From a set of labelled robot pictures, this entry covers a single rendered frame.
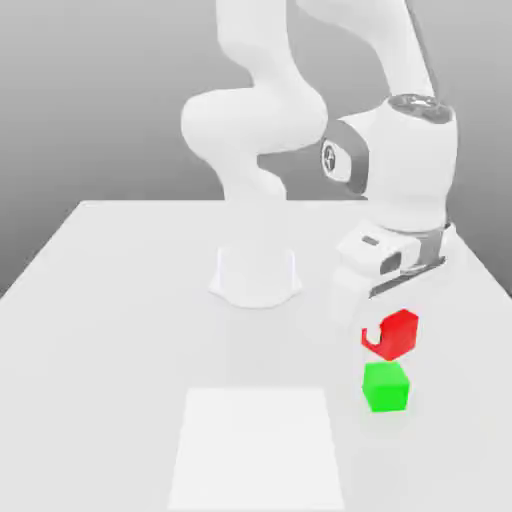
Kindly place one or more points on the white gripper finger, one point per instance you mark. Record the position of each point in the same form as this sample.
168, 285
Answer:
374, 334

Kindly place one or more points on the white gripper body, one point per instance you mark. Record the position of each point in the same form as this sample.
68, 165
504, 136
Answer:
360, 300

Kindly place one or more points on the small red cube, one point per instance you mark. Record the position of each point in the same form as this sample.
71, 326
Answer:
400, 336

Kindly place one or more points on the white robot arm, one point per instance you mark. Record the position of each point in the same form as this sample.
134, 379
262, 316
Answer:
256, 120

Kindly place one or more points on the small green cube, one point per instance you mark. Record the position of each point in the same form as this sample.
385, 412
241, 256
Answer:
386, 387

